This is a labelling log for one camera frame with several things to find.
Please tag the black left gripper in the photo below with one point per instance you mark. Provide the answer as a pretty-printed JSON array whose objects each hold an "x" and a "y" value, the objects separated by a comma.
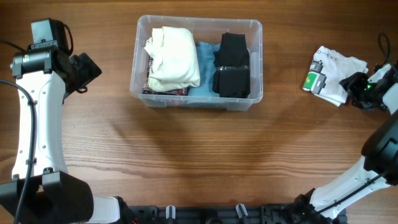
[{"x": 90, "y": 70}]

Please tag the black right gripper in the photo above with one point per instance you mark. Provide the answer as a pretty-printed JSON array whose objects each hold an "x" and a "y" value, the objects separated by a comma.
[{"x": 355, "y": 84}]

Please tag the white printed t-shirt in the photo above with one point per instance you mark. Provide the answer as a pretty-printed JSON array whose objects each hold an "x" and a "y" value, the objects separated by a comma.
[{"x": 327, "y": 69}]

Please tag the red navy plaid shirt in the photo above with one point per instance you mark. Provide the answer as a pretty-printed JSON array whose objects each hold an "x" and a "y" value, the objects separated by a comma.
[{"x": 147, "y": 90}]

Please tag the cream cloth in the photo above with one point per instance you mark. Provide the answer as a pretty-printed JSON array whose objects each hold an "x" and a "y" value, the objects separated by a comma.
[{"x": 174, "y": 59}]

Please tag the blue denim jeans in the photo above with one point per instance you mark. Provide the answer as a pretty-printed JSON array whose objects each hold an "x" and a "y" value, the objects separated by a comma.
[{"x": 206, "y": 57}]

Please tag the black cloth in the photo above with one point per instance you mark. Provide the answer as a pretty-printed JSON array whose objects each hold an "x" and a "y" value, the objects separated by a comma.
[{"x": 232, "y": 76}]

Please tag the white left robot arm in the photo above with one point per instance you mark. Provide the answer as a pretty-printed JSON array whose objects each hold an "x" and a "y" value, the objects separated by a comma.
[{"x": 41, "y": 189}]

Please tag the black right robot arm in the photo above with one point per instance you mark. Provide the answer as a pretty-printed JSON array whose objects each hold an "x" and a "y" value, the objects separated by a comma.
[{"x": 376, "y": 169}]

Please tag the clear plastic storage container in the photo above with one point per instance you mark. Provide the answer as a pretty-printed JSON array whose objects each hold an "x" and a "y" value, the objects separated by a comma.
[{"x": 206, "y": 30}]

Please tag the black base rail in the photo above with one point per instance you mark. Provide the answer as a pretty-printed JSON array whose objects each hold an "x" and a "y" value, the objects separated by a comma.
[{"x": 264, "y": 214}]

